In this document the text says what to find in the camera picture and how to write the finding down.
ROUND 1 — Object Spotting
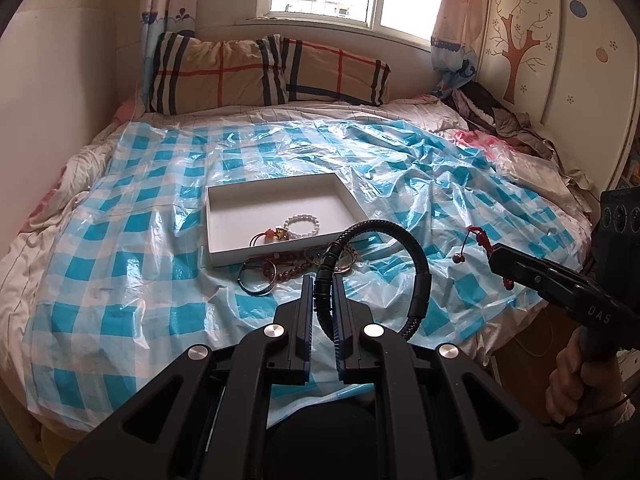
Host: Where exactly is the red knotted string bracelet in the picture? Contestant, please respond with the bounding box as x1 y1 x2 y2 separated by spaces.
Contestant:
452 226 513 291

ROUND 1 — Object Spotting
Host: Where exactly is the white bead bracelet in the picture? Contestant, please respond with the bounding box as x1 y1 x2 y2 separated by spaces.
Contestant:
282 214 320 240

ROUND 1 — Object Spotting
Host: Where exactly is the brown bead bracelet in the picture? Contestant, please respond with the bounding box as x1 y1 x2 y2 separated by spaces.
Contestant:
245 254 326 286

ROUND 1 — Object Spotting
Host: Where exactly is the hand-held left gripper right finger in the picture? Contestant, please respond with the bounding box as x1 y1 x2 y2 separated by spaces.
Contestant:
332 276 583 480

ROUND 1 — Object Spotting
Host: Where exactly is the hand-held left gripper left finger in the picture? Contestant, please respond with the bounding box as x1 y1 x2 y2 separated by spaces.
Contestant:
55 276 316 480

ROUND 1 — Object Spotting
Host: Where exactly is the plaid pillow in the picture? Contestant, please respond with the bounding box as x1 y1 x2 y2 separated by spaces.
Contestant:
277 35 392 107
150 32 289 115

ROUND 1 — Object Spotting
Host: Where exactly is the black braided leather bracelet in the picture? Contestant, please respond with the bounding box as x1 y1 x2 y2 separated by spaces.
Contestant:
314 218 431 343

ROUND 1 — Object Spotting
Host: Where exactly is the blue checked plastic sheet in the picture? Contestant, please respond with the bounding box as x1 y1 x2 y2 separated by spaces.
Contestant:
22 119 601 431

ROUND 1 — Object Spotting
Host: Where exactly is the person's right hand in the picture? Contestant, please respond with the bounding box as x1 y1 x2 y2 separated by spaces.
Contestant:
545 329 626 426

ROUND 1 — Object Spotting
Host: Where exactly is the wardrobe with tree decal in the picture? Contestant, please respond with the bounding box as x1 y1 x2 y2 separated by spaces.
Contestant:
475 0 640 201

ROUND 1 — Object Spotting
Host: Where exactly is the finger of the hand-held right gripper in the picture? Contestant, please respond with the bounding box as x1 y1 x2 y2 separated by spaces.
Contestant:
487 242 591 307

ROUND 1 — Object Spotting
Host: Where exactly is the wide silver bangle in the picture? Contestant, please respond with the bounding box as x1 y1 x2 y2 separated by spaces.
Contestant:
238 259 277 295

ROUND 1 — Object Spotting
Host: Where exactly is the white jewelry box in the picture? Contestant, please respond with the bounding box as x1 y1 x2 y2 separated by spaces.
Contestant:
199 172 371 268

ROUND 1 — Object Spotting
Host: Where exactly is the patterned curtain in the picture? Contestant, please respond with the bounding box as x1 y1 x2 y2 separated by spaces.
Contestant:
430 0 493 98
140 0 199 111

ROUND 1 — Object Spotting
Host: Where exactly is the gold bangle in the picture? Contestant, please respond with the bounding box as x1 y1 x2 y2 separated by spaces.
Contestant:
306 245 359 276

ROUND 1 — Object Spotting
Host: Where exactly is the pile of clothes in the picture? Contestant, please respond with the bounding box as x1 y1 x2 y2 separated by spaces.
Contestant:
452 80 596 192

